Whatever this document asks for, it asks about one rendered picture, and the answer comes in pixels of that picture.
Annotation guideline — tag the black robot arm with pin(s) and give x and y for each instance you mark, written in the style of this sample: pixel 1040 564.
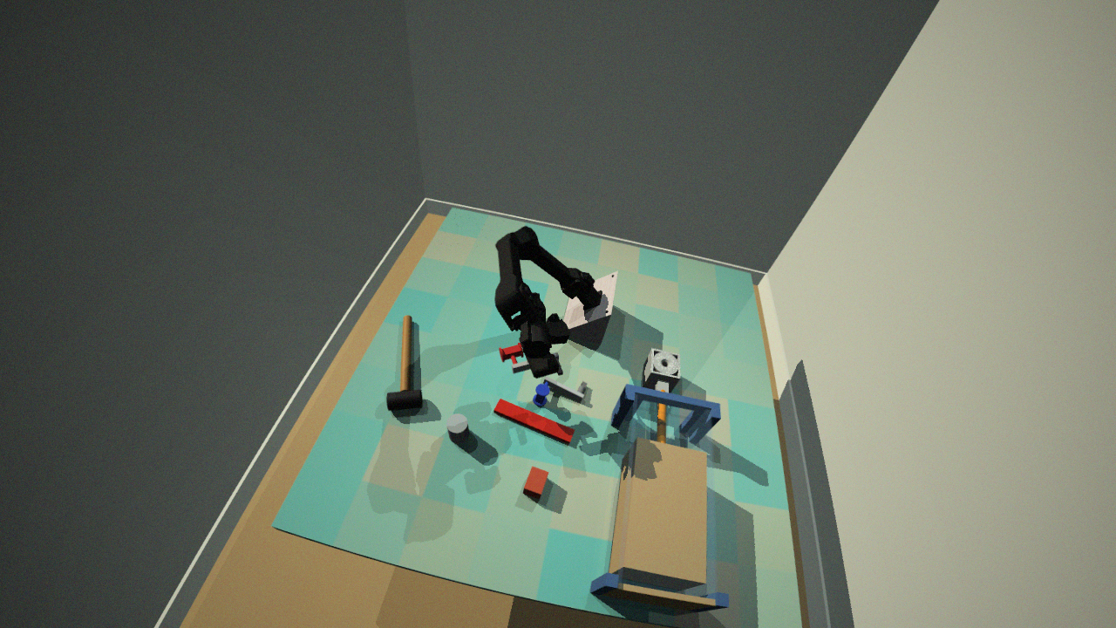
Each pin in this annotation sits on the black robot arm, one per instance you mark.
pixel 513 295

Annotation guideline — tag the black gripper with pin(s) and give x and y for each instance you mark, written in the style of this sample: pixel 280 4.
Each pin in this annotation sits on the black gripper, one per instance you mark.
pixel 541 367

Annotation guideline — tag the dark grey cylinder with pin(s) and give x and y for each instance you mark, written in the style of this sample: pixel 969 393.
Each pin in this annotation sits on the dark grey cylinder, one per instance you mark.
pixel 457 426

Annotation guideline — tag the black-headed mallet with wooden handle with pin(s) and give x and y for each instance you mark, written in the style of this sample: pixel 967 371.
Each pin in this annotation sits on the black-headed mallet with wooden handle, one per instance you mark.
pixel 405 399

